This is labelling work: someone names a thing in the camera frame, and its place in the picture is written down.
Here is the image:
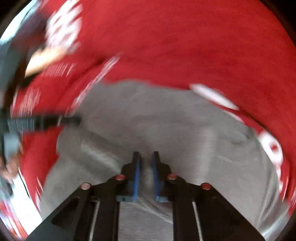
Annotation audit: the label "grey knit sweater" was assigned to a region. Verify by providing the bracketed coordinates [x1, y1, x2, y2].
[40, 82, 289, 240]

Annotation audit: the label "red back cushion white characters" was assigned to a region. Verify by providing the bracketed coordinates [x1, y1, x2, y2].
[44, 1, 295, 168]

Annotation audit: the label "person's left hand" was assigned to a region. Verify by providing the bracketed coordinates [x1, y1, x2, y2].
[1, 151, 22, 182]

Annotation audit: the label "red bed cover white print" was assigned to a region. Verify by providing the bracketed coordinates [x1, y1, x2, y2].
[0, 54, 296, 239]

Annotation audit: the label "grey-blue garment in pile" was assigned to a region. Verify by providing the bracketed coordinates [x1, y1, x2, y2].
[1, 9, 49, 92]

